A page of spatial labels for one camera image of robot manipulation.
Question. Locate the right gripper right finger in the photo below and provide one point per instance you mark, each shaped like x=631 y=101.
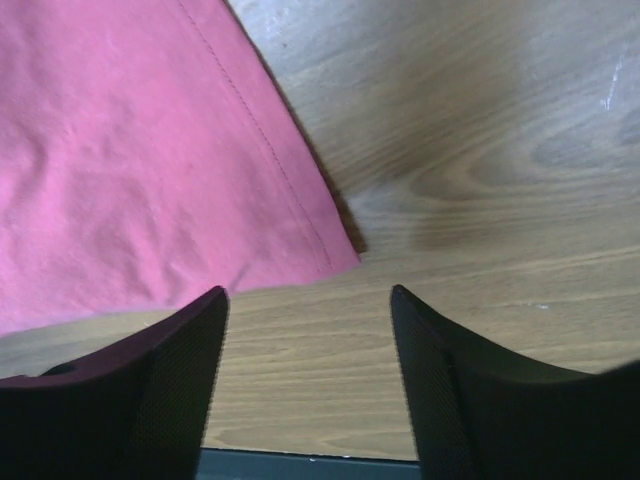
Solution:
x=481 y=411

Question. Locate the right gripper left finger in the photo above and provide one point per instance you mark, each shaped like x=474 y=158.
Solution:
x=135 y=409

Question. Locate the pink t-shirt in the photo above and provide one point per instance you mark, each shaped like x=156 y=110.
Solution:
x=147 y=156

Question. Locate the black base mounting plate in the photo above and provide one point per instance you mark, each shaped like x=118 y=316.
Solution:
x=253 y=465

